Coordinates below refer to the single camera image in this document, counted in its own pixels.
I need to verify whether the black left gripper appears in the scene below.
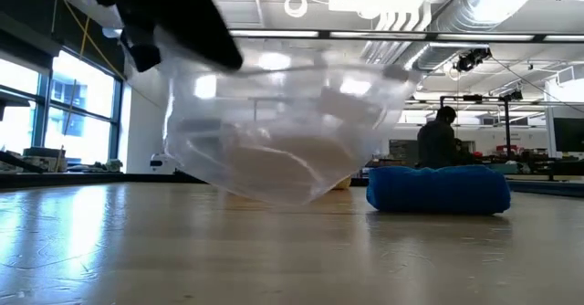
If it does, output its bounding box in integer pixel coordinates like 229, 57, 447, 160
81, 0, 244, 73

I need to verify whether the clear plastic zip bag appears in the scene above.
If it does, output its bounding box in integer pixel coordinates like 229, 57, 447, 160
122, 28, 423, 205

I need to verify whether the blue elastic bandage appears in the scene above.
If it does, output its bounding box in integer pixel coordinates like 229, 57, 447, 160
365, 165, 512, 216

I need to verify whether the white ceiling air unit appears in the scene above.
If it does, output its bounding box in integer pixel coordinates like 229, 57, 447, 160
328, 0, 433, 21

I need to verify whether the long ceiling light strip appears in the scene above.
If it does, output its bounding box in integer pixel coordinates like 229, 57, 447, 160
227, 26, 584, 42

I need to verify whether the black ceiling spotlight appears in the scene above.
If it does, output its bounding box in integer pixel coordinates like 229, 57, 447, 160
454, 47, 493, 73

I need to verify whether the white box device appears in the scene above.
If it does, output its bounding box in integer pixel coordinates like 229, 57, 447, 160
150, 152, 171, 176

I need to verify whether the large window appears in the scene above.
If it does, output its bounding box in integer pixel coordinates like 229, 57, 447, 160
0, 44, 124, 158

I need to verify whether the person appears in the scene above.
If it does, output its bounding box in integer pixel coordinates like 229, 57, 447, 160
416, 106, 474, 170

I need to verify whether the black pole rig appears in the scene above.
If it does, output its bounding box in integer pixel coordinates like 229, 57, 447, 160
440, 92, 524, 160

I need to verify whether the grey low box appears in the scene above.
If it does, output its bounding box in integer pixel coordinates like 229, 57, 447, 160
22, 147, 68, 173

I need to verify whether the cluttered background workbench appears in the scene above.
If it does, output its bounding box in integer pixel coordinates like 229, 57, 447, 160
469, 142, 584, 178

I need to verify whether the black monitor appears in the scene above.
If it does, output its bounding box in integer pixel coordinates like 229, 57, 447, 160
552, 116, 584, 153

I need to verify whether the white coiled ceiling cable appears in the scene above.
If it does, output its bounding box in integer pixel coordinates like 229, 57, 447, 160
284, 0, 309, 18

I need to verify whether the black aluminium table frame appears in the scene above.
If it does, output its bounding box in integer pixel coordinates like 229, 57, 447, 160
0, 171, 584, 200

